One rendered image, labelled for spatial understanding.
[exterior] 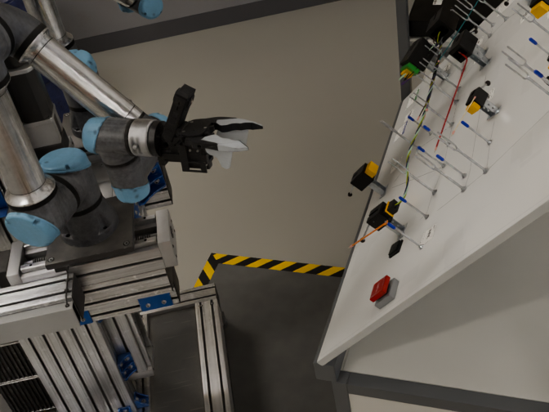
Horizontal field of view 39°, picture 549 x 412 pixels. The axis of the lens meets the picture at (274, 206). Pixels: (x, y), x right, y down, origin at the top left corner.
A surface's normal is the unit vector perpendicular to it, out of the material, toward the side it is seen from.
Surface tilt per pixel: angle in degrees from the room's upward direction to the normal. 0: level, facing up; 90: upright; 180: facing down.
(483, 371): 0
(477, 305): 0
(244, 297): 0
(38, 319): 90
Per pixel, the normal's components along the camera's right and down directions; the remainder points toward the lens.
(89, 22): 0.15, 0.62
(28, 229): -0.27, 0.74
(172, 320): -0.15, -0.76
